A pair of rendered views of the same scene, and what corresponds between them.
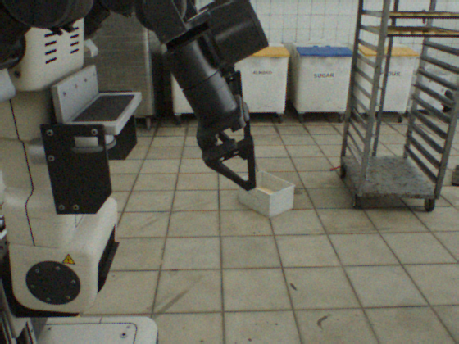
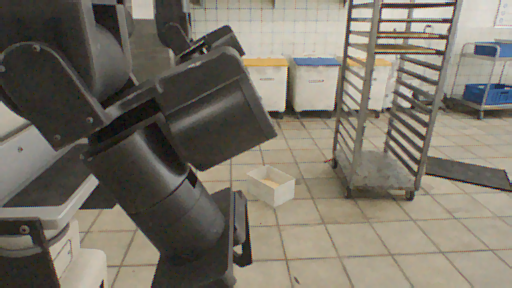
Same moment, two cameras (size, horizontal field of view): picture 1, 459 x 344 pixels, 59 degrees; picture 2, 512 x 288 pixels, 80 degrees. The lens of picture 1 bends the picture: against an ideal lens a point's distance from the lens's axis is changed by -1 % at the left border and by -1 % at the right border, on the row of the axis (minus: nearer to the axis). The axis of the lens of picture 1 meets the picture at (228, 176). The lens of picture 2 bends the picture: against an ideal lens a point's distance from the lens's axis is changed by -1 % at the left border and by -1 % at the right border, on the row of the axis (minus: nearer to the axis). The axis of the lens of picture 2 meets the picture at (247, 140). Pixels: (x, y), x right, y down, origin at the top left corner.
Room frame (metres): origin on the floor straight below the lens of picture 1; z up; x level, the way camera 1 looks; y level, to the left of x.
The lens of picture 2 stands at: (0.34, -0.03, 1.25)
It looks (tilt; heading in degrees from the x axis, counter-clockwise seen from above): 22 degrees down; 359
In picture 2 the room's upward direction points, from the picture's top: straight up
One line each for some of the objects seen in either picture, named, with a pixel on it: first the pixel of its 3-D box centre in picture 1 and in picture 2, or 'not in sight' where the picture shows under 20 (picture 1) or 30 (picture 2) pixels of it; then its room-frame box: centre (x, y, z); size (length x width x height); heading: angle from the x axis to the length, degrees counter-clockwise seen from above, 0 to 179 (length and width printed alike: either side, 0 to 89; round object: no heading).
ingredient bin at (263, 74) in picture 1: (257, 82); (263, 86); (4.40, -0.32, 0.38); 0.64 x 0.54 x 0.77; 3
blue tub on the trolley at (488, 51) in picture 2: not in sight; (493, 49); (4.35, -3.28, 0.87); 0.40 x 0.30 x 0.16; 5
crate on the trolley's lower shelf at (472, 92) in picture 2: not in sight; (491, 93); (4.40, -3.47, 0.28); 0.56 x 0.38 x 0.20; 100
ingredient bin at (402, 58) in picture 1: (377, 82); (358, 85); (4.44, -1.62, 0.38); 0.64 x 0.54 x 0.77; 179
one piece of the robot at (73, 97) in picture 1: (91, 131); (54, 196); (0.74, 0.26, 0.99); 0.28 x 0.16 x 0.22; 2
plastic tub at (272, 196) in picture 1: (265, 193); (270, 185); (2.33, -0.24, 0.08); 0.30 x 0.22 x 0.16; 39
